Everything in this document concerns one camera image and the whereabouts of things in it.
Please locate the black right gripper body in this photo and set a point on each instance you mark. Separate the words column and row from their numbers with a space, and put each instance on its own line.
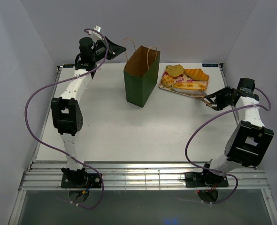
column 223, row 100

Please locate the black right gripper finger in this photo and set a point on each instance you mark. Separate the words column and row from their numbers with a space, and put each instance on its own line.
column 222, row 91
column 214, row 106

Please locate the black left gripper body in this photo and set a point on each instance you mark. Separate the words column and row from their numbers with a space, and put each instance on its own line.
column 101, row 52

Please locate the metal tongs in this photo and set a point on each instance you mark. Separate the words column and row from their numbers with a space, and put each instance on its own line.
column 205, row 100

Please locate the orange croissant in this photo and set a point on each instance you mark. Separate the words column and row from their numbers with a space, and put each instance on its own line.
column 196, row 74

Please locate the green paper bag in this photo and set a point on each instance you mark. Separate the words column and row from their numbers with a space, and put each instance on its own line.
column 141, row 75

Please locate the long sandwich bread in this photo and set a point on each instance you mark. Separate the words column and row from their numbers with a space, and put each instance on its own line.
column 189, row 88

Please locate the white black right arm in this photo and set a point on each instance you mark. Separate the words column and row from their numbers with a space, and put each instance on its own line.
column 249, row 141

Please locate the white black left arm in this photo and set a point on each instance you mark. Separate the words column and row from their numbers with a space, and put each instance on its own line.
column 66, row 114

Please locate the sliced brown bread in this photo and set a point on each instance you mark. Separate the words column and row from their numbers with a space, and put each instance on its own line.
column 174, row 71

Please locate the blue label right corner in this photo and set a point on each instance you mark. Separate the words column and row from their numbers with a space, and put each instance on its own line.
column 208, row 65

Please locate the blue label corner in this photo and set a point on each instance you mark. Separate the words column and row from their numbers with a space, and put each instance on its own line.
column 208, row 65
column 68, row 66

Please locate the floral tray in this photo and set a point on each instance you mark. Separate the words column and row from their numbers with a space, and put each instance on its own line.
column 183, row 78

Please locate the blue label left corner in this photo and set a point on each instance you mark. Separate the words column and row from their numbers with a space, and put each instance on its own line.
column 68, row 66

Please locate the round scored bun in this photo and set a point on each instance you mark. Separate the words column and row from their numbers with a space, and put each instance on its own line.
column 167, row 81

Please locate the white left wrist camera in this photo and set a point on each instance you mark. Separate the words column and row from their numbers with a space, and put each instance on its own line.
column 95, row 35

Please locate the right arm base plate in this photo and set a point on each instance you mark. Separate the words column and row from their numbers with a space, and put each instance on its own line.
column 199, row 180

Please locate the aluminium frame rails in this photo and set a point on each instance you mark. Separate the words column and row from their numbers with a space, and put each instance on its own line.
column 140, row 176

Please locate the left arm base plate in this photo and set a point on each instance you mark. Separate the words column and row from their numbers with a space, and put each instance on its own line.
column 92, row 180

